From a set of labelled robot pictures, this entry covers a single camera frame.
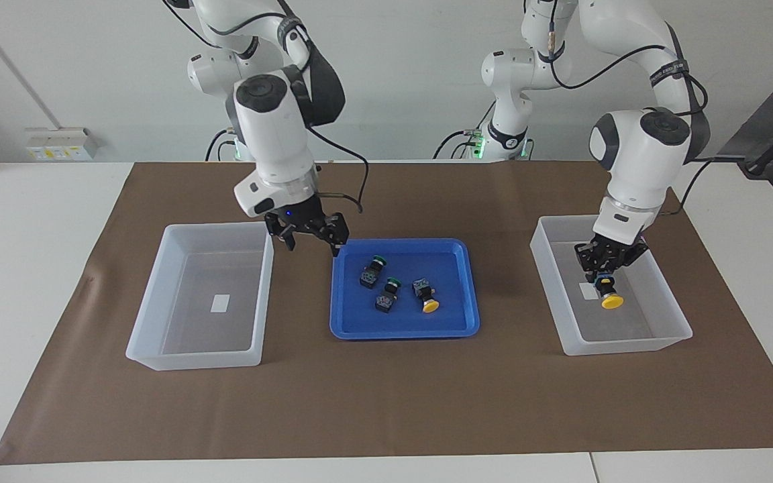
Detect yellow push button switch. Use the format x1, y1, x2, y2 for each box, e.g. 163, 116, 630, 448
593, 272, 625, 310
412, 278, 440, 314

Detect green push button switch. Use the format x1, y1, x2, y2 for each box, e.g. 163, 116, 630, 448
359, 254, 389, 289
374, 276, 402, 313

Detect translucent white plastic box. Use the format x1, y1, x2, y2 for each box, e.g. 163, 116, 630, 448
125, 221, 274, 371
529, 214, 694, 356

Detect blue plastic tray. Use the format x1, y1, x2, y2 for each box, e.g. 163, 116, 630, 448
329, 238, 481, 340

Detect brown paper table mat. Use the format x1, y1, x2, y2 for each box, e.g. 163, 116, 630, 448
0, 160, 773, 465

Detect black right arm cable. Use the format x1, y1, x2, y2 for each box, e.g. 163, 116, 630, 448
306, 124, 370, 214

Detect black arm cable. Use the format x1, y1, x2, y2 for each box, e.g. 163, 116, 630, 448
551, 20, 716, 217
306, 124, 370, 214

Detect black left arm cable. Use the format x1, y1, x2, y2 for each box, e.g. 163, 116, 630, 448
551, 20, 716, 217

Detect black right base cables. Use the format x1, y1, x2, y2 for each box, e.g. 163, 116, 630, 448
205, 129, 238, 162

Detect black base cables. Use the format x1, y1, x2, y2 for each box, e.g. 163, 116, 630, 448
433, 127, 488, 160
205, 129, 238, 162

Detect black left base cables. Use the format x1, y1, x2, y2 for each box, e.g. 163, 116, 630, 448
433, 127, 488, 160

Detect white wall socket box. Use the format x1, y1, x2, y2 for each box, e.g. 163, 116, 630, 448
24, 127, 100, 162

